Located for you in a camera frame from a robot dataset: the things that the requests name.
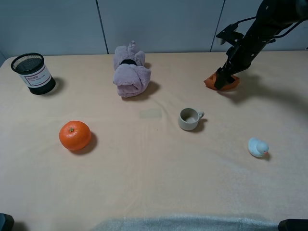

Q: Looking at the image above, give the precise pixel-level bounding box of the black mesh pen holder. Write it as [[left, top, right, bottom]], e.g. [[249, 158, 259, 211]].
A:
[[11, 52, 56, 95]]

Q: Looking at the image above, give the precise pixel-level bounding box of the orange waffle slice toy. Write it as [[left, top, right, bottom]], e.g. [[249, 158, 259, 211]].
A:
[[204, 73, 240, 91]]

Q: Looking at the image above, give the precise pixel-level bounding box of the black cable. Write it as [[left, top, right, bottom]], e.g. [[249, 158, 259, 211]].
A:
[[237, 14, 304, 39]]

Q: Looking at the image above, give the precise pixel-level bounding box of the black object bottom right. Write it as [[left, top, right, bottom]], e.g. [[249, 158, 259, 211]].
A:
[[278, 219, 308, 231]]

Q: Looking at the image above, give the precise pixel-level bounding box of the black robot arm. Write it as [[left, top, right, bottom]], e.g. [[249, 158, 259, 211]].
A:
[[214, 0, 308, 90]]

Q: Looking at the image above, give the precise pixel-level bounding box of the black object bottom left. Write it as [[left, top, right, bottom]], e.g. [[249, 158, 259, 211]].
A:
[[0, 213, 14, 231]]

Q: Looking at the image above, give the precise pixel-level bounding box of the orange mandarin fruit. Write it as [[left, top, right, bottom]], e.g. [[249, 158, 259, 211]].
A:
[[59, 121, 92, 151]]

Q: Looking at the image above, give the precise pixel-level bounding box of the grey ceramic cup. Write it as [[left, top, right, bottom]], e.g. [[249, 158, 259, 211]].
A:
[[178, 108, 205, 131]]

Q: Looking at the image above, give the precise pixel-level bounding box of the black object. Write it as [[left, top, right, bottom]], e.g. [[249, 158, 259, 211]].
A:
[[278, 219, 308, 231], [0, 213, 14, 231]]

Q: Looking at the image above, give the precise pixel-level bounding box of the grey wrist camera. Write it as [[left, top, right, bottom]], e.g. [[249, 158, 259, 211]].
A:
[[216, 23, 244, 46]]

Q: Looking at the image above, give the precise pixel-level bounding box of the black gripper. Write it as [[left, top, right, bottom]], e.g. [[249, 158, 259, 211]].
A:
[[214, 33, 267, 90]]

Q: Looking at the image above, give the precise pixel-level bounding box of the pale blue rubber duck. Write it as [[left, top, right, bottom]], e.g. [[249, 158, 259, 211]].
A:
[[248, 138, 269, 158]]

